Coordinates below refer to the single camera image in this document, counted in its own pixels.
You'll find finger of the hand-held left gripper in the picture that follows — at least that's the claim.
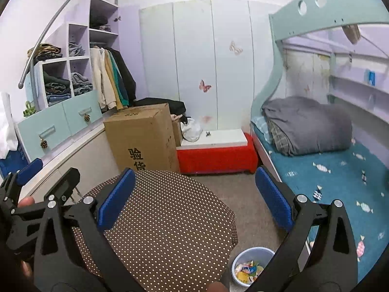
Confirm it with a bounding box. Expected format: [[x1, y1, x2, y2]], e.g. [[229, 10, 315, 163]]
[[49, 167, 81, 202], [3, 158, 44, 201]]

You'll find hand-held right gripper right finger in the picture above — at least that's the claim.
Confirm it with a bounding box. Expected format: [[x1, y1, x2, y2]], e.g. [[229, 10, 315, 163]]
[[252, 166, 357, 292]]

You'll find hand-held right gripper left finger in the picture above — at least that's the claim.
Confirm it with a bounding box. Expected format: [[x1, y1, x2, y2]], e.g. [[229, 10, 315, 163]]
[[34, 168, 146, 292]]

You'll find light blue plastic bin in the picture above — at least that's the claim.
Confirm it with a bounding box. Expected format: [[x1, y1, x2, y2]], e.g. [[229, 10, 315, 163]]
[[231, 246, 275, 288]]

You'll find blue box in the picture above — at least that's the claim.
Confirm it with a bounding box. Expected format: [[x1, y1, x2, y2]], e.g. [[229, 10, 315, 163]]
[[0, 150, 23, 180]]

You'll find white cloth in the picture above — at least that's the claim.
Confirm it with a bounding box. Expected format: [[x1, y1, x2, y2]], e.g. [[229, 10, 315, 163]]
[[0, 91, 19, 160]]

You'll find light blue stair drawer cabinet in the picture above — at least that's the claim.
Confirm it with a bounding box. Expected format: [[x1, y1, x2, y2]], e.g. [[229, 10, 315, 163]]
[[15, 90, 119, 207]]

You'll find round table with dotted tablecloth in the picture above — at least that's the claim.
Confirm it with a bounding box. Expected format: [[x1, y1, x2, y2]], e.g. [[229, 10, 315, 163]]
[[71, 170, 238, 292]]

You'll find small green plant decoration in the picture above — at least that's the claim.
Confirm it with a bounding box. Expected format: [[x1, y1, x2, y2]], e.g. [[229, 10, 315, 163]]
[[23, 100, 36, 118]]

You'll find large cardboard box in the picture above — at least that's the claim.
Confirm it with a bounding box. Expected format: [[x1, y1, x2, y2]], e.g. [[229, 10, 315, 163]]
[[103, 103, 180, 174]]

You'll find red storage bench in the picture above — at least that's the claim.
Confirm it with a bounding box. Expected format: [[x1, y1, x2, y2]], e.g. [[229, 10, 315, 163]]
[[176, 133, 259, 175]]

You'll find blue striped pillow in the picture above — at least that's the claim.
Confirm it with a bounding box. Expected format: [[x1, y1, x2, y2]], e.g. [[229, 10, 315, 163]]
[[253, 116, 274, 145]]

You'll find white bench top board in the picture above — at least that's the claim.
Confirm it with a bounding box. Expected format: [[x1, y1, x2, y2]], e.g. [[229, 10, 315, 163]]
[[179, 128, 248, 150]]

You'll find grey folded quilt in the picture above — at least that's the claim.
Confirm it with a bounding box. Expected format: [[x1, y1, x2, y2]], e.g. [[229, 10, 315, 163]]
[[261, 96, 353, 156]]

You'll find dark green folded clothes stack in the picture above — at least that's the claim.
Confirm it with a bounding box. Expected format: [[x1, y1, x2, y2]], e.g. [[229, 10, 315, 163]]
[[43, 71, 72, 104]]

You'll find curved metal handrail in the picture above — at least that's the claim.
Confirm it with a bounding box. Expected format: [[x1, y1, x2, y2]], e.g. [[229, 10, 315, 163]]
[[18, 0, 122, 89]]

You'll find large folded jeans stack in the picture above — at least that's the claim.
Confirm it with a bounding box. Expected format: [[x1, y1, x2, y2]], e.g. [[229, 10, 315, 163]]
[[71, 72, 93, 96]]

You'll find white plastic bag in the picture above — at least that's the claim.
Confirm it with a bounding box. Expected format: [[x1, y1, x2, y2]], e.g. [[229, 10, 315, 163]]
[[181, 117, 203, 142]]

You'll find green hanging garment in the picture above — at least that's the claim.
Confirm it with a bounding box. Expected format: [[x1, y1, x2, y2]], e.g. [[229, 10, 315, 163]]
[[108, 52, 128, 108]]

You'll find cream hanging jacket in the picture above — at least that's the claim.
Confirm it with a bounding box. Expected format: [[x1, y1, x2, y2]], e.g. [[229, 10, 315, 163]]
[[89, 47, 117, 110]]

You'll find black bag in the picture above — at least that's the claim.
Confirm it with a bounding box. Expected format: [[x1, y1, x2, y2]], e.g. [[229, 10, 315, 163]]
[[134, 97, 186, 117]]

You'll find black hanging coat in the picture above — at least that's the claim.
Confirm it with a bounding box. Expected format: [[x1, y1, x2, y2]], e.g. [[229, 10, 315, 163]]
[[106, 47, 137, 104]]

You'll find brown and dark clothes pile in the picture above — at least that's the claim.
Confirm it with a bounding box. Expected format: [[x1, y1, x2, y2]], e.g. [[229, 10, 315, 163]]
[[27, 43, 63, 62]]

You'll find small folded jeans stack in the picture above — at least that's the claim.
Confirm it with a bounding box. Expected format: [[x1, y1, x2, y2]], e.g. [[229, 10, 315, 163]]
[[68, 43, 86, 57]]

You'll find white cubby shelf unit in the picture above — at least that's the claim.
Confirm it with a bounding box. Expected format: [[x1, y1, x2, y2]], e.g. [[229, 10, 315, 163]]
[[32, 0, 120, 110]]

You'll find dark clothes bundle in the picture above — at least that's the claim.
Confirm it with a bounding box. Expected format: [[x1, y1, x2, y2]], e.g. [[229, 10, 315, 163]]
[[90, 14, 110, 31]]

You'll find thin grey rod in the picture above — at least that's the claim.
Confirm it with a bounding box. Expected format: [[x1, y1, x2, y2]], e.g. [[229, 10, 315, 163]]
[[359, 35, 389, 56]]

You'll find brown hanging object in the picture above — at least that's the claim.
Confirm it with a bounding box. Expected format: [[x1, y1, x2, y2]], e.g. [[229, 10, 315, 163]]
[[342, 23, 362, 45]]

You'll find purple bedside wall shelf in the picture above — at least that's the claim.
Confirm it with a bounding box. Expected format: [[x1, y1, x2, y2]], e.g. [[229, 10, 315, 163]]
[[327, 73, 389, 119]]

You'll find cream butterfly wall sticker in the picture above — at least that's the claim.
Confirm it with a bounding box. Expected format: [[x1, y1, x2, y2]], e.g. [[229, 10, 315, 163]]
[[229, 40, 244, 56]]

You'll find teal and white bunk bed frame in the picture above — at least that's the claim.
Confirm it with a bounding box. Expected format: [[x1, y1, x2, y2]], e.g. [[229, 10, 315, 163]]
[[251, 0, 389, 292]]

